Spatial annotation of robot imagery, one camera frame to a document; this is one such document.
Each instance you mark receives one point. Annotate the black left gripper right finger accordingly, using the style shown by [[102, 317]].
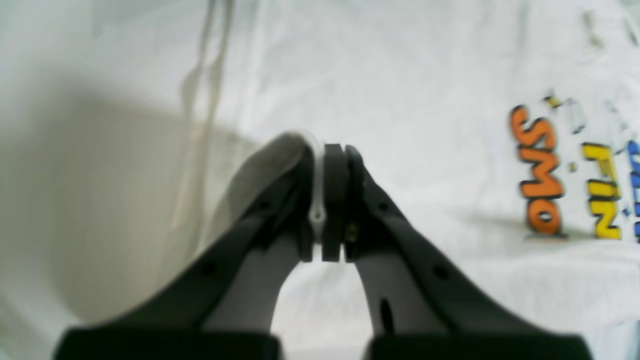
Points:
[[422, 307]]

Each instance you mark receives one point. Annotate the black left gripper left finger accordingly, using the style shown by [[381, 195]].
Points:
[[221, 307]]

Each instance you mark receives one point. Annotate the white printed T-shirt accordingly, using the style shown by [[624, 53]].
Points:
[[133, 132]]

